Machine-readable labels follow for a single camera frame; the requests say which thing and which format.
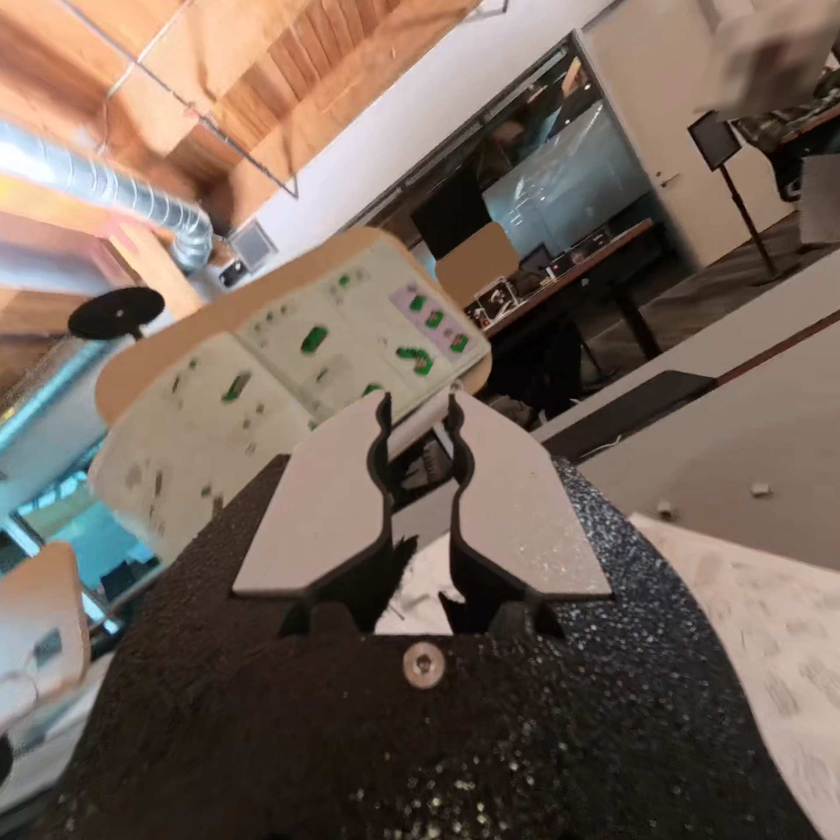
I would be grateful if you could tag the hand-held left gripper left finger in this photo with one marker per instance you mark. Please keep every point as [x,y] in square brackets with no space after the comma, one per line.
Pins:
[315,518]

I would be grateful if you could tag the white printed paper bag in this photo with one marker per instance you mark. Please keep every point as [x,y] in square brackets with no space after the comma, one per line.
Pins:
[754,623]

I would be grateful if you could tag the silver ventilation duct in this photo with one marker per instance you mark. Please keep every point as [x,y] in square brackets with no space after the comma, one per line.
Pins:
[131,197]

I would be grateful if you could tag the black music stand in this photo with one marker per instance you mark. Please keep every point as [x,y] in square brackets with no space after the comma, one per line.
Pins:
[715,138]

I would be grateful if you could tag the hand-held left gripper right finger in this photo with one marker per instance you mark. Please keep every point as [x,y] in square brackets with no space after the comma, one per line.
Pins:
[525,525]

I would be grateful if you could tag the long wooden-edged table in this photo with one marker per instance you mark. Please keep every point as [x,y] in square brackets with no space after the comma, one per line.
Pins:
[590,253]

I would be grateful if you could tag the wall vent grille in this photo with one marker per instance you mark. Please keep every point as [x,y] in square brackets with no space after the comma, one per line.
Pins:
[253,244]

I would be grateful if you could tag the black wall monitor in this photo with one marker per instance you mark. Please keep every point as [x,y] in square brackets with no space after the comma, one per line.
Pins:
[449,213]

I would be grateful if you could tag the brick instruction booklet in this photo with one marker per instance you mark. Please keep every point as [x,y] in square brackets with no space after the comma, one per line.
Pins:
[275,380]

